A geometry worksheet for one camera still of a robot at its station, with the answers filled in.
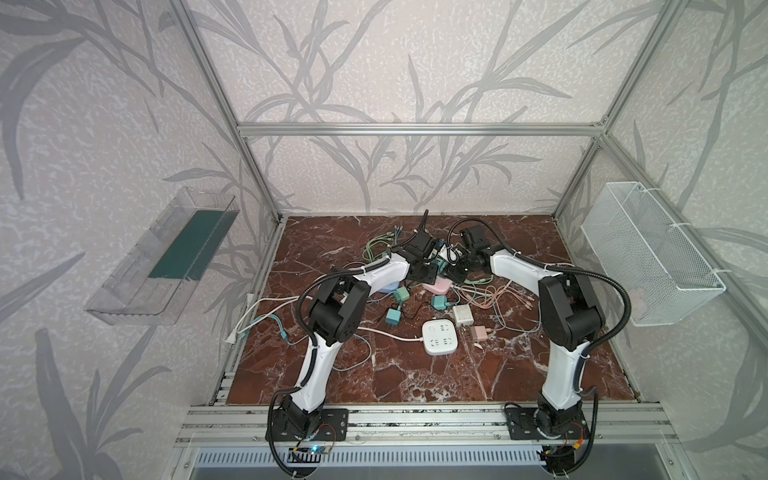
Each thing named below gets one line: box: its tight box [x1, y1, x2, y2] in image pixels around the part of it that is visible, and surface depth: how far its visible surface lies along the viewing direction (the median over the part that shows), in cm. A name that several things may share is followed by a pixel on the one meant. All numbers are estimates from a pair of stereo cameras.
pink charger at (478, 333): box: [470, 325, 488, 343], surface depth 89 cm
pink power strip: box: [422, 276, 452, 295], surface depth 98 cm
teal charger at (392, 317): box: [385, 308, 401, 327], surface depth 93 cm
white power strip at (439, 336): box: [422, 319, 458, 356], surface depth 88 cm
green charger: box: [394, 286, 410, 306], surface depth 97 cm
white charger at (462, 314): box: [452, 304, 474, 326], surface depth 93 cm
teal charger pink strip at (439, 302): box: [431, 295, 451, 311], surface depth 94 cm
